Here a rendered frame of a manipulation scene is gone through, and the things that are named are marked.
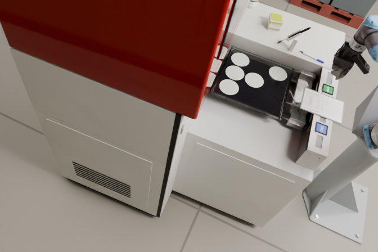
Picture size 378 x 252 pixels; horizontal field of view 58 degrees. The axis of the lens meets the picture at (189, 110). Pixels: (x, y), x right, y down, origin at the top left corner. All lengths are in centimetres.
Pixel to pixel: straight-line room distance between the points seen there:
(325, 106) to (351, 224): 115
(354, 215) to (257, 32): 149
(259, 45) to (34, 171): 166
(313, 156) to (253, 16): 90
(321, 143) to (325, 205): 107
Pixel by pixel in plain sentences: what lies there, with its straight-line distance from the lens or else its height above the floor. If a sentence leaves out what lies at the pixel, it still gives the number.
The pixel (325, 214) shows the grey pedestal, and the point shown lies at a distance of 264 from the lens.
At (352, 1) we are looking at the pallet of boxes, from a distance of 399.
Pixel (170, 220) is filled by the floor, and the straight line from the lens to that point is 232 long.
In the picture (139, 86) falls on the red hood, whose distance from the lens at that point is 117.
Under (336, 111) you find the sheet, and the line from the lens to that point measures 180.
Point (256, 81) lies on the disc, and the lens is 182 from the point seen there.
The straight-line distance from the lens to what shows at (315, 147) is 163.
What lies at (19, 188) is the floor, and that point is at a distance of 249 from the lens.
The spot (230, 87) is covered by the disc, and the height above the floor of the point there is 90.
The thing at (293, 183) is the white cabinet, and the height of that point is 74.
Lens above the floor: 220
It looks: 54 degrees down
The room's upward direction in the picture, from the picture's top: 14 degrees clockwise
